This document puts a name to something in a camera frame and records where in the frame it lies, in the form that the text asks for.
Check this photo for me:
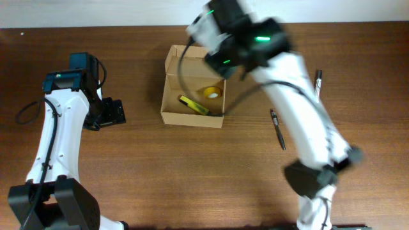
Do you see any white whiteboard marker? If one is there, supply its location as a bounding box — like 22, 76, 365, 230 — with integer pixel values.
315, 70, 323, 103

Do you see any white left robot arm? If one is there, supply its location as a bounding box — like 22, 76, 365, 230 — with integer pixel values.
8, 52, 129, 229

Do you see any black clear pen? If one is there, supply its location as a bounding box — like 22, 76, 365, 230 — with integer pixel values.
270, 109, 286, 151

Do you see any yellow tape roll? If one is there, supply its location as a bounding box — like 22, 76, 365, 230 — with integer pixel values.
203, 86, 222, 99

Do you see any cardboard box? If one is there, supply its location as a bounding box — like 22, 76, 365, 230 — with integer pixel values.
160, 45, 226, 128

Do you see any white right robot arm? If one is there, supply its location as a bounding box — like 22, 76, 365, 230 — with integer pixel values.
204, 1, 363, 229

